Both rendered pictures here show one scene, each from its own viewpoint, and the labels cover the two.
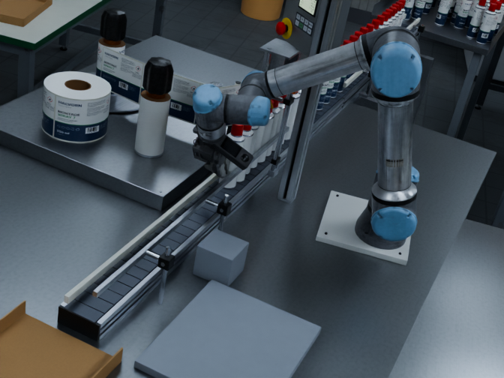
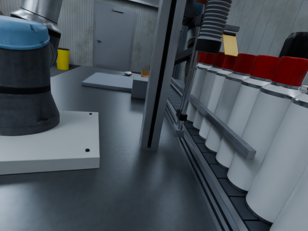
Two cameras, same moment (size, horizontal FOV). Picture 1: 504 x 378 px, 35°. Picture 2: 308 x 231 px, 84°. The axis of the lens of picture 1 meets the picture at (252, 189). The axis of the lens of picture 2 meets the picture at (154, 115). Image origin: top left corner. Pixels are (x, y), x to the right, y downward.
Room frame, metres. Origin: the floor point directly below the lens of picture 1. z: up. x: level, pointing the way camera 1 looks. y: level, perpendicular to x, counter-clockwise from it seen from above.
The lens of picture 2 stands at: (2.47, -0.29, 1.07)
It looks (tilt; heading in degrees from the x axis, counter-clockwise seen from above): 21 degrees down; 151
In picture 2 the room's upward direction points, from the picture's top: 10 degrees clockwise
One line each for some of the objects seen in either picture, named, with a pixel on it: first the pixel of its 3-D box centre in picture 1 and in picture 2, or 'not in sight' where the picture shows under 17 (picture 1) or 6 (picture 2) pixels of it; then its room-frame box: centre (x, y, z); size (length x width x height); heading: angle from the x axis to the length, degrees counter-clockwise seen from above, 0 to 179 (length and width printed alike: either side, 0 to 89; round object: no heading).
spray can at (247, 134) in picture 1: (241, 148); (201, 88); (2.10, 0.05, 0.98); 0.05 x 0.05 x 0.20
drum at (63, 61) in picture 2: not in sight; (62, 58); (-3.84, -0.42, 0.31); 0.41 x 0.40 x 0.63; 172
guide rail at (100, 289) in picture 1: (211, 194); (172, 80); (1.85, 0.10, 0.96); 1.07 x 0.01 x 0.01; 161
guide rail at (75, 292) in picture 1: (184, 200); not in sight; (1.88, 0.17, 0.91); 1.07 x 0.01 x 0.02; 161
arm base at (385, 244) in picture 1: (384, 220); (23, 102); (2.00, -0.39, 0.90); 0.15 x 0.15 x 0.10
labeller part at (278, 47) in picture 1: (282, 48); not in sight; (2.57, -0.01, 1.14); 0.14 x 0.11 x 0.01; 161
